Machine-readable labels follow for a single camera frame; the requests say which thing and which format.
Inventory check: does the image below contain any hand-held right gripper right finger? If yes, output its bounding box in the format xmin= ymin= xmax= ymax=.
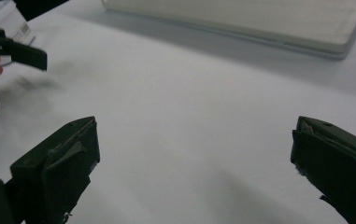
xmin=290 ymin=116 xmax=356 ymax=224

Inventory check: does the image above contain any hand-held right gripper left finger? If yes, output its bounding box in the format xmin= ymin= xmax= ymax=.
xmin=9 ymin=116 xmax=101 ymax=224

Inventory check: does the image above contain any white labelled container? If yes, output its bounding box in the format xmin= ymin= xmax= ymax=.
xmin=0 ymin=0 xmax=36 ymax=47

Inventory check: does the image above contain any white flat board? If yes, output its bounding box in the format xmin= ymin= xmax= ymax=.
xmin=100 ymin=0 xmax=356 ymax=61

